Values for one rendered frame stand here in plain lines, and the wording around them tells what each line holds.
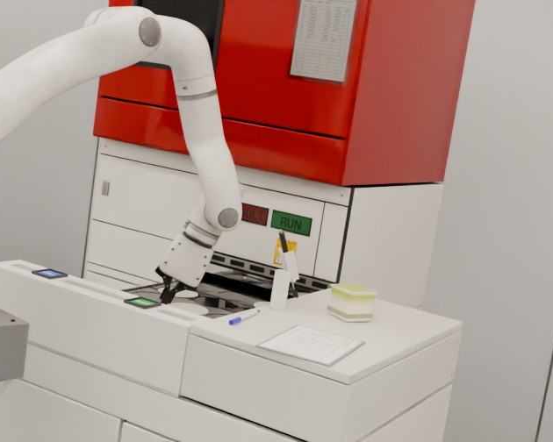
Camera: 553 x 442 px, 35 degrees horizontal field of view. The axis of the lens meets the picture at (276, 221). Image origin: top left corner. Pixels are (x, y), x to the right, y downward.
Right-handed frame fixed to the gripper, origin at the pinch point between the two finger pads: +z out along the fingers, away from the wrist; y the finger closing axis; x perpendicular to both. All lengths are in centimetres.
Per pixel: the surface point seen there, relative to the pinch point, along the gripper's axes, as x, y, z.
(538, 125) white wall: 132, 106, -94
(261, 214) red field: 27.7, 13.8, -24.5
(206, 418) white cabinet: -40.9, 14.6, 8.0
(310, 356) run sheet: -49, 24, -14
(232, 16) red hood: 32, -17, -66
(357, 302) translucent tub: -19.5, 35.1, -22.4
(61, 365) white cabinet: -19.3, -14.4, 18.9
